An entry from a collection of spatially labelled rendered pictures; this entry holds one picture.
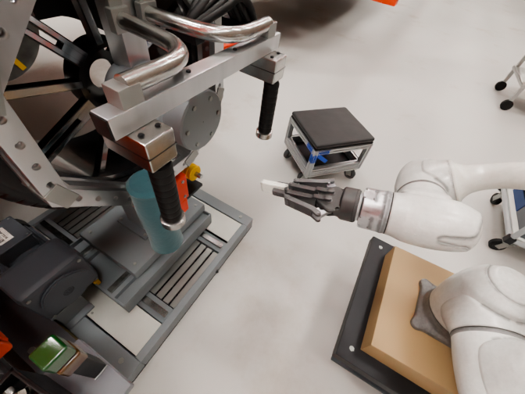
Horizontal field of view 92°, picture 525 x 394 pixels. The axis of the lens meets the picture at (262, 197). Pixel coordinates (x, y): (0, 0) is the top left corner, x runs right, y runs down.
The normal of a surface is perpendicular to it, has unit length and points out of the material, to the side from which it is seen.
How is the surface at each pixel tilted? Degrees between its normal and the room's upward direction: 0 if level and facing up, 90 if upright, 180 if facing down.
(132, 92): 90
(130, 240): 0
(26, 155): 90
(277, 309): 0
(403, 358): 3
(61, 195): 90
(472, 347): 67
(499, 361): 74
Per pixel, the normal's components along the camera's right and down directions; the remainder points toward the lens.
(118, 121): 0.85, 0.46
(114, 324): 0.12, -0.64
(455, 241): -0.30, 0.53
